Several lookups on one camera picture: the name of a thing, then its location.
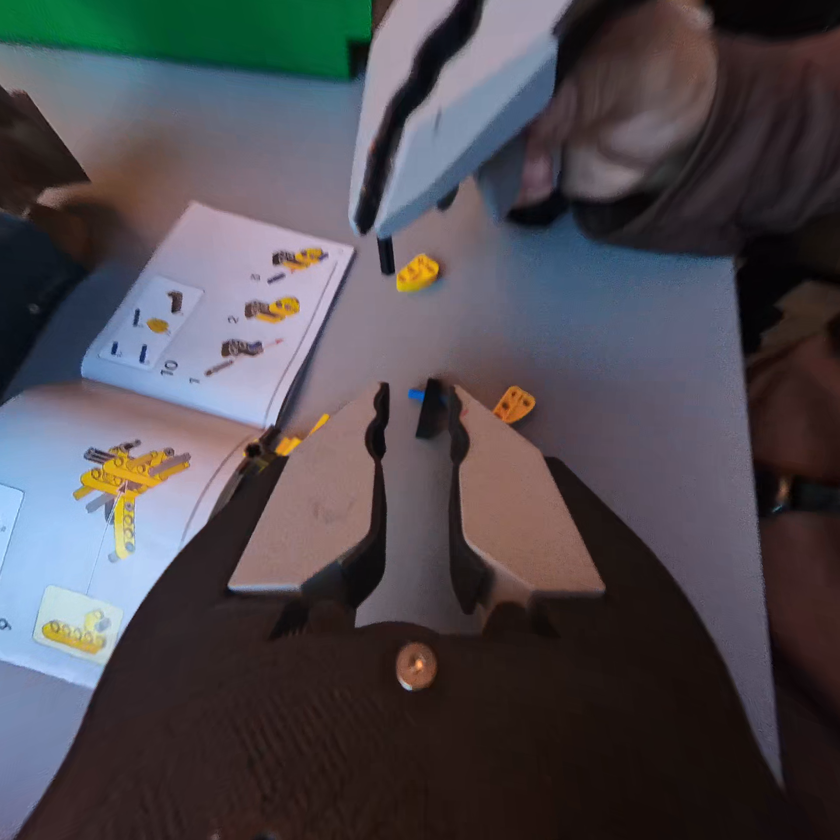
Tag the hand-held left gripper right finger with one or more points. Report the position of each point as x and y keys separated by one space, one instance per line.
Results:
x=518 y=518

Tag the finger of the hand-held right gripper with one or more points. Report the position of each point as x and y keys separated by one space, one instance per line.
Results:
x=472 y=111
x=387 y=72

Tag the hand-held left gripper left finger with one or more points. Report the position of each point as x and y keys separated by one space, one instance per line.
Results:
x=321 y=512

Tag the black lego piece blue pin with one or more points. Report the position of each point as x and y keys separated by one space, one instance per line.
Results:
x=430 y=410

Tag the person's right forearm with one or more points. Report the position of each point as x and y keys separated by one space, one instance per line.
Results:
x=754 y=144

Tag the yellow and black lego assembly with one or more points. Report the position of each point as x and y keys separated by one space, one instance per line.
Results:
x=282 y=443

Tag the orange-yellow angled lego piece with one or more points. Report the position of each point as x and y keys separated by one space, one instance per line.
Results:
x=514 y=403

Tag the yellow rounded lego piece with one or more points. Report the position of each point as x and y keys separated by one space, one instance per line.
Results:
x=417 y=274

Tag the lego instruction booklet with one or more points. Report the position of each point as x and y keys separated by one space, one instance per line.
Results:
x=197 y=341

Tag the dark lego set box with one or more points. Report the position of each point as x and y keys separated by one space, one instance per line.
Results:
x=33 y=151

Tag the person's right hand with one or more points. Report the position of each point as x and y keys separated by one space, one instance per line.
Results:
x=630 y=98

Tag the green plastic bin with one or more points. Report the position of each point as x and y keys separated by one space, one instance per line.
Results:
x=197 y=33

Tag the black belt with buckle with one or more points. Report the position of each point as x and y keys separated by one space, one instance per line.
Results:
x=800 y=493

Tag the person's brown clothed torso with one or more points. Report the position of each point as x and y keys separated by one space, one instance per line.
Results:
x=800 y=623

